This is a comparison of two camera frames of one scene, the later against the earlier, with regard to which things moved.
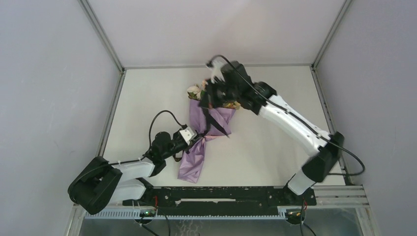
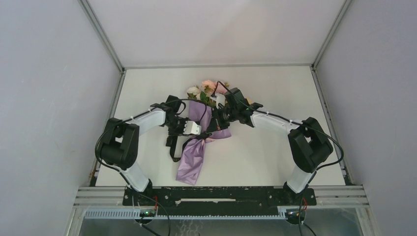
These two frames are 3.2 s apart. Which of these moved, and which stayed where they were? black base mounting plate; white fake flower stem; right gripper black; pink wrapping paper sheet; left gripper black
Moved: right gripper black; left gripper black
Stayed: pink wrapping paper sheet; white fake flower stem; black base mounting plate
